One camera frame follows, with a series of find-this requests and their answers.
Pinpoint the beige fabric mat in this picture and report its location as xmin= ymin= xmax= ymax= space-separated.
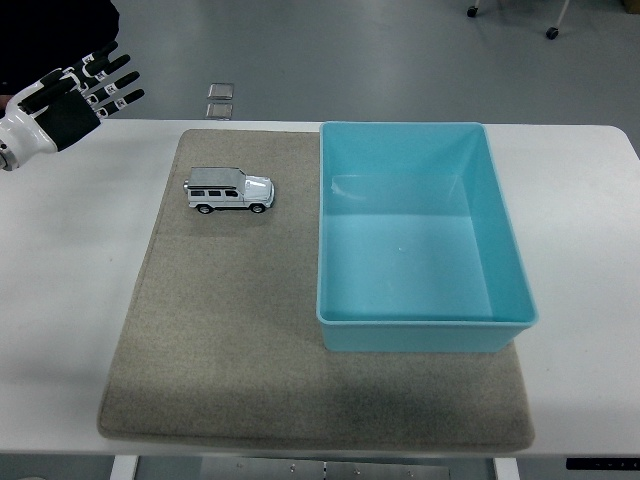
xmin=95 ymin=128 xmax=536 ymax=448

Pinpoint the black table control panel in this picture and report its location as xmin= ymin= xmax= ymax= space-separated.
xmin=565 ymin=456 xmax=640 ymax=472

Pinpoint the white table leg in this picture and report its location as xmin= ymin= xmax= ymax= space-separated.
xmin=109 ymin=455 xmax=140 ymax=480
xmin=492 ymin=456 xmax=522 ymax=480

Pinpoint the white toy car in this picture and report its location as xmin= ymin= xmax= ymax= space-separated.
xmin=181 ymin=166 xmax=277 ymax=216

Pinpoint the grey metal plate with screws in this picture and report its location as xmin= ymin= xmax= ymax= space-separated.
xmin=199 ymin=456 xmax=452 ymax=480

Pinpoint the blue plastic box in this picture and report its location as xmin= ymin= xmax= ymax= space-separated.
xmin=315 ymin=120 xmax=540 ymax=355

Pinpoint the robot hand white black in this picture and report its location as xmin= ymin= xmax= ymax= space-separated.
xmin=0 ymin=41 xmax=146 ymax=162

